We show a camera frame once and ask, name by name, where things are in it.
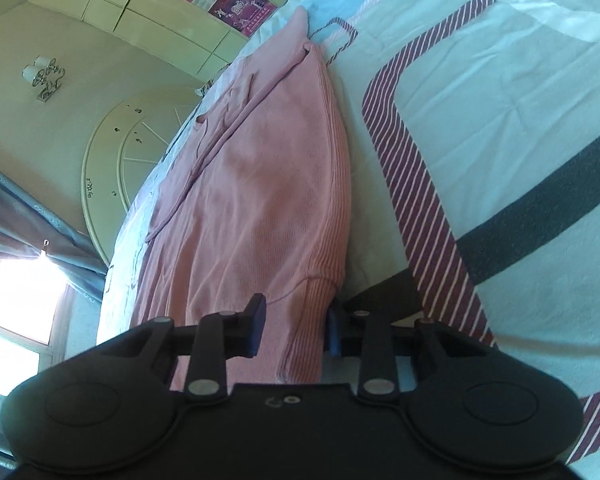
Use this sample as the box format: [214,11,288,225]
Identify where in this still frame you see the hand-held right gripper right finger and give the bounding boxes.
[328,305,501,404]

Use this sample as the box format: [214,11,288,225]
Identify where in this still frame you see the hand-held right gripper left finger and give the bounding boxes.
[100,292,268,404]

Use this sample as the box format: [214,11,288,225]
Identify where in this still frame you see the pink sweater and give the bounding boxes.
[130,6,354,394]

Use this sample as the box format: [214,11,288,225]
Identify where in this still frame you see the cream round headboard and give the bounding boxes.
[80,87,204,267]

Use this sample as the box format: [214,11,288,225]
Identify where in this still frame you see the window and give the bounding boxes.
[0,255,76,402]

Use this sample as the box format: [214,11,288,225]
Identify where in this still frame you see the blue curtain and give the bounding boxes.
[0,157,109,307]

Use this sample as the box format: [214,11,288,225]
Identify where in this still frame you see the patterned pastel bedsheet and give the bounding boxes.
[97,0,600,467]

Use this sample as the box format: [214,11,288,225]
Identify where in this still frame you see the cream glossy wardrobe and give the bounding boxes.
[27,0,312,79]

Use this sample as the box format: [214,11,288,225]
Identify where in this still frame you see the wall lamp with white shades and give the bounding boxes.
[21,55,67,104]

